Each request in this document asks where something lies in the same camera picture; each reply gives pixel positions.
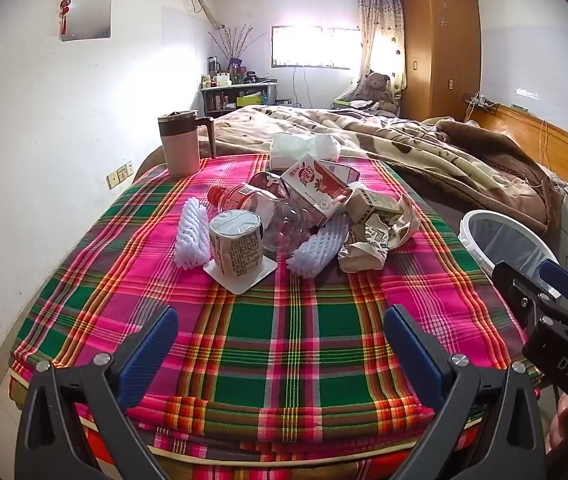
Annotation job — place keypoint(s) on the patterned curtain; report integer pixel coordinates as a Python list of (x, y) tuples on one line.
[(379, 35)]

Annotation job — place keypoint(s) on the brown teddy bear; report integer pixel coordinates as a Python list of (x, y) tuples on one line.
[(376, 85)]

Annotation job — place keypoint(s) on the printed paper bag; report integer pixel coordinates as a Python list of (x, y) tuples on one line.
[(369, 252)]

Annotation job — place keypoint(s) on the clear plastic bottle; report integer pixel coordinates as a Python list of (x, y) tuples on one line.
[(244, 199)]

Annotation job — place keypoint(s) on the bare branches in vase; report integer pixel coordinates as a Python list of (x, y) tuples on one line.
[(236, 42)]

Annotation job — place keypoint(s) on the white round bin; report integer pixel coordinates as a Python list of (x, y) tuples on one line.
[(504, 245)]

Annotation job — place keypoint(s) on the red milk carton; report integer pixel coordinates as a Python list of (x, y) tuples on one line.
[(309, 185)]

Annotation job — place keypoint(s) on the window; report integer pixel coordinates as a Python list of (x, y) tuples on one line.
[(314, 45)]

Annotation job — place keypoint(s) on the white foam fruit net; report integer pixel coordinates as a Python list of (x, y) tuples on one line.
[(191, 235), (314, 250)]

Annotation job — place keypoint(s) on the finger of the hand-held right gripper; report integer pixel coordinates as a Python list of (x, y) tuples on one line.
[(561, 280), (516, 287)]

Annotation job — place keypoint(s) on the paper cup with foil lid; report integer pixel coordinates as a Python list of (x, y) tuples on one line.
[(236, 250)]

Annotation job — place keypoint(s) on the wooden headboard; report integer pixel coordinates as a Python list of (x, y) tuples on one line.
[(539, 135)]

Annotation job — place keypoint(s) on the plaid bed cover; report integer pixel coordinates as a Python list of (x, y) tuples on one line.
[(289, 340)]

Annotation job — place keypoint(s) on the silver wall panel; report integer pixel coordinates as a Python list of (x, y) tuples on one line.
[(89, 12)]

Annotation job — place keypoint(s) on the wooden wardrobe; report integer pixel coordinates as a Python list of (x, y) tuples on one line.
[(439, 50)]

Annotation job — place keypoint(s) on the cluttered shelf unit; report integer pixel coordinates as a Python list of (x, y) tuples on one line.
[(234, 97)]

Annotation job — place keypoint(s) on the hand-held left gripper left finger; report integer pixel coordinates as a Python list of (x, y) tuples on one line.
[(149, 355)]

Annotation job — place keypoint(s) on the red hanging ornament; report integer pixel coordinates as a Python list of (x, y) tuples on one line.
[(65, 10)]

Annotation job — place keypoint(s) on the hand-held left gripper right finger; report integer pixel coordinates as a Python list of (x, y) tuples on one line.
[(414, 355)]

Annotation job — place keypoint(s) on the small drink carton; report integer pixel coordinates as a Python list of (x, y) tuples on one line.
[(369, 205)]

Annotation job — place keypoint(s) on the brown patterned blanket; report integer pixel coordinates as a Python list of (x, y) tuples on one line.
[(414, 150)]

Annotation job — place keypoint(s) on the pink mug with brown lid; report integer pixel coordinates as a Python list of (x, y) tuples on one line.
[(181, 150)]

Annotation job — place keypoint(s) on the wall socket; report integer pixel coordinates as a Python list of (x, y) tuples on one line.
[(120, 175)]

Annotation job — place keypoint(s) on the red drink can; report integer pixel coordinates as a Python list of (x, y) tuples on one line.
[(266, 180)]

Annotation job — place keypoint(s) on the small wall shelf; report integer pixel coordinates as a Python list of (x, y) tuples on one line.
[(481, 101)]

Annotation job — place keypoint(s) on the white tissue pack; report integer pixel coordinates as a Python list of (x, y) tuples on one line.
[(294, 147)]

